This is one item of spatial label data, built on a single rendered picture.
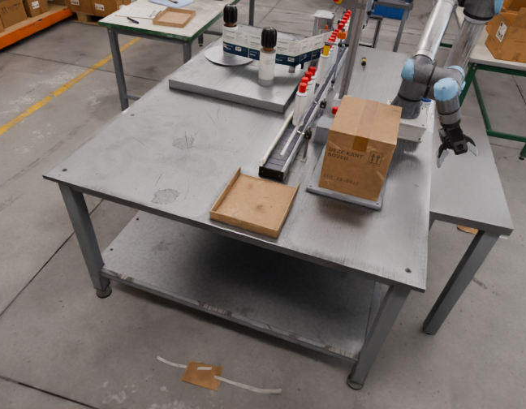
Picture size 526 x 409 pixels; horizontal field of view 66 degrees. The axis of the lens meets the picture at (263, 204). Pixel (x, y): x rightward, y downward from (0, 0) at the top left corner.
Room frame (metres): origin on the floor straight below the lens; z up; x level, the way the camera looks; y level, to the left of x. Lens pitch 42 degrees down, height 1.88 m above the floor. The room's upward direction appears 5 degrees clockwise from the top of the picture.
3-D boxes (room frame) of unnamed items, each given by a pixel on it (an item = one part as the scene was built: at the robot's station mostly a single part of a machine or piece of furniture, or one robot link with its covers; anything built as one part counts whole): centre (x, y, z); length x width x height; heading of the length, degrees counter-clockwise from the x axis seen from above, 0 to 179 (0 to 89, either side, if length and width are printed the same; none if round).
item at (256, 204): (1.18, 0.03, 0.85); 0.30 x 0.26 x 0.04; 164
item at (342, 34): (2.14, -0.30, 1.05); 0.10 x 0.04 x 0.33; 74
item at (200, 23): (3.97, 0.80, 0.40); 1.90 x 0.75 x 0.80; 168
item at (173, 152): (2.05, -0.11, 0.82); 2.10 x 1.50 x 0.02; 164
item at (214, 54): (2.47, 0.29, 0.89); 0.31 x 0.31 x 0.01
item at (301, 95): (1.72, -0.13, 0.98); 0.05 x 0.05 x 0.20
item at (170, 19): (3.30, 0.81, 0.82); 0.34 x 0.24 x 0.03; 174
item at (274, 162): (2.14, -0.24, 0.86); 1.65 x 0.08 x 0.04; 164
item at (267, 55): (2.14, 0.04, 1.03); 0.09 x 0.09 x 0.30
